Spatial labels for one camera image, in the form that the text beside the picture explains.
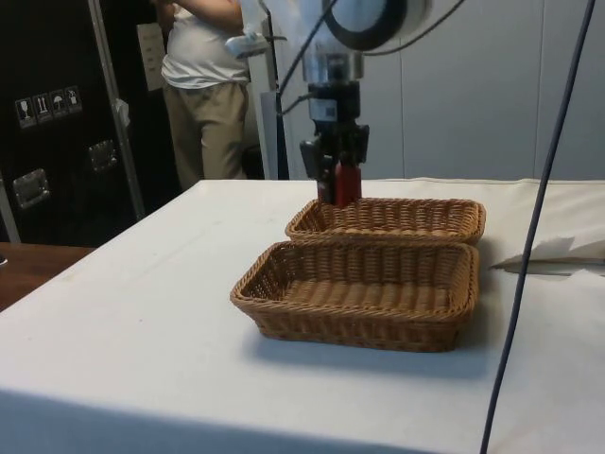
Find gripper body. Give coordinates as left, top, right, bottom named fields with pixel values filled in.
left=307, top=80, right=362, bottom=123

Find wicker basket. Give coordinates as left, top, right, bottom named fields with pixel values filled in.
left=229, top=239, right=481, bottom=354
left=285, top=197, right=488, bottom=248

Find red cube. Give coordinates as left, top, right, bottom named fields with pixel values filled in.
left=330, top=160, right=363, bottom=208

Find white handheld device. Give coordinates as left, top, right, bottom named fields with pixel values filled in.
left=223, top=27, right=268, bottom=61

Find black cable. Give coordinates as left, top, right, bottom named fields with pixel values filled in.
left=362, top=0, right=469, bottom=56
left=275, top=0, right=341, bottom=117

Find black cabinet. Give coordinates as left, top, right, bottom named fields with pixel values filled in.
left=0, top=0, right=182, bottom=247

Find person in white shirt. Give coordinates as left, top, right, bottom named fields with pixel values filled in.
left=150, top=0, right=267, bottom=191

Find dark blue cable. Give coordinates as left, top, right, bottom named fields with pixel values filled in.
left=479, top=0, right=597, bottom=454

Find pale locker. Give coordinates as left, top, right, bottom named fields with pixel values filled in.
left=241, top=0, right=404, bottom=182
left=401, top=0, right=605, bottom=182

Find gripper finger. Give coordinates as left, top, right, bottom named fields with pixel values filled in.
left=339, top=122, right=371, bottom=167
left=299, top=121, right=338, bottom=205

